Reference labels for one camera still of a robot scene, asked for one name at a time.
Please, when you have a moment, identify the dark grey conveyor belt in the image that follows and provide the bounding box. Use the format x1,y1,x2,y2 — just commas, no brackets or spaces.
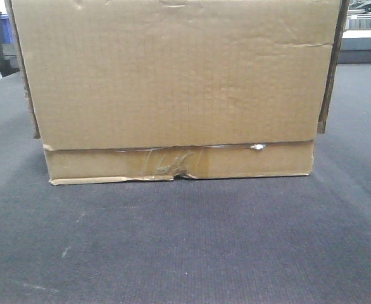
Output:
0,64,371,303

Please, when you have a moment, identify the grey background table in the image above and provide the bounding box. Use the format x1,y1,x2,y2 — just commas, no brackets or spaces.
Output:
338,29,371,64

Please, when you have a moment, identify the brown cardboard carton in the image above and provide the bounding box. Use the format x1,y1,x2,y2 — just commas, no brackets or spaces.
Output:
7,1,348,185

